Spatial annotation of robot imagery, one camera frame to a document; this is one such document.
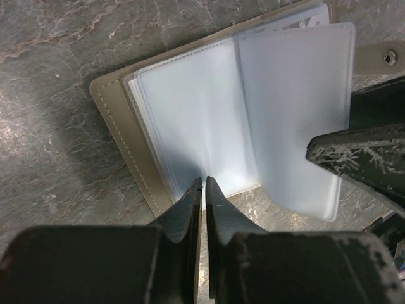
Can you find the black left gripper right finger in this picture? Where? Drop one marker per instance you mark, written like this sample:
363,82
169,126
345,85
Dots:
248,264

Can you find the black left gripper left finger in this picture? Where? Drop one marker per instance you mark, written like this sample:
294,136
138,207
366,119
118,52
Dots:
154,263

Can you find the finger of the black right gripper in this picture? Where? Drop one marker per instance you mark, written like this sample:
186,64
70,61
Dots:
378,105
373,159

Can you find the grey card holder wallet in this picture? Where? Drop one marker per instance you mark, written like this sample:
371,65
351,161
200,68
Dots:
241,106

